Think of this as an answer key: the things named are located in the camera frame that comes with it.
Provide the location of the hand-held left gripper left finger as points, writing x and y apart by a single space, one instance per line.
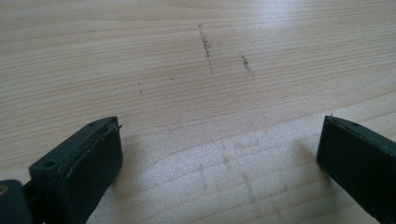
81 168

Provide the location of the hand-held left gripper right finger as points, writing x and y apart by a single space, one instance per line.
361 161

